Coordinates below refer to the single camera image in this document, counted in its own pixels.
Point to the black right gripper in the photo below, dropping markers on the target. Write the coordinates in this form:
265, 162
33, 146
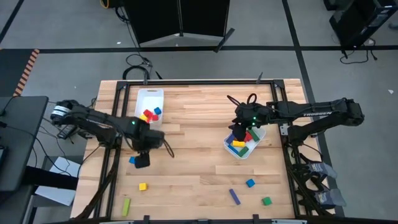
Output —
242, 116

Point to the orange black hazard strip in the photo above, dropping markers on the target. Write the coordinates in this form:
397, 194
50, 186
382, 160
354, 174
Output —
26, 73

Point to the yellow wooden cube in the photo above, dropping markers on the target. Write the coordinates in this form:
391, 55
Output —
143, 117
143, 186

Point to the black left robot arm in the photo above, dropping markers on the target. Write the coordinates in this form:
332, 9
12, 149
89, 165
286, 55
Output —
93, 119

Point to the white paper sheet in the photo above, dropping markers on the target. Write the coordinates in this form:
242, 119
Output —
62, 193

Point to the white plastic bin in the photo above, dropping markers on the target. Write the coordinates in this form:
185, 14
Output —
248, 146
149, 99

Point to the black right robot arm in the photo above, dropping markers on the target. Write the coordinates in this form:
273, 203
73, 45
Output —
311, 112

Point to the blue wooden block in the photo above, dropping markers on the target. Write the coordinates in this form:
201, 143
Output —
232, 149

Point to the black desk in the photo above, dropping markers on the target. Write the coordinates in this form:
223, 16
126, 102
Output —
21, 140

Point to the black aluminium table frame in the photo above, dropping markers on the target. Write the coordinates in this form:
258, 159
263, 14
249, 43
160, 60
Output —
199, 82

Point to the light green long block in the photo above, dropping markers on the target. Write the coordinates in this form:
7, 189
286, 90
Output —
126, 207

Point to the black equipment cart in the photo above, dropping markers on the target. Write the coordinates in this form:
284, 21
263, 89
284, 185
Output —
360, 18

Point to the black partition foot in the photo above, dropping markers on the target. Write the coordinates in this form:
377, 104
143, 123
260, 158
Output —
224, 40

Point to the black partition panel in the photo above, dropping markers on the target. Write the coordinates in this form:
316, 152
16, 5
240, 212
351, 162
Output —
205, 15
155, 18

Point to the green wooden cube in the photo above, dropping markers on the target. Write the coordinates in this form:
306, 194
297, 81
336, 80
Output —
266, 201

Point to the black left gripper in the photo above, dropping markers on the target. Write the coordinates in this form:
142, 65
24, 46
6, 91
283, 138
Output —
149, 138

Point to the dark green long block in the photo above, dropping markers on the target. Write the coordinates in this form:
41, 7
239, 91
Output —
254, 134
243, 151

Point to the grey blue sock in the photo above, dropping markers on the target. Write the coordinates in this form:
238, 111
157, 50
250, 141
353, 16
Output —
331, 197
323, 169

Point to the red wooden block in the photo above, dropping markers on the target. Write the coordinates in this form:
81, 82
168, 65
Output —
248, 137

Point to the yellow long wooden block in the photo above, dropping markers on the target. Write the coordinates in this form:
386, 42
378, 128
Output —
238, 143

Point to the indigo long wooden block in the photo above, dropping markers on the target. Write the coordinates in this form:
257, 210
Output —
234, 196
230, 138

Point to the red wooden cube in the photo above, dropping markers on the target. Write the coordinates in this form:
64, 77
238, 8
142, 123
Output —
155, 117
147, 113

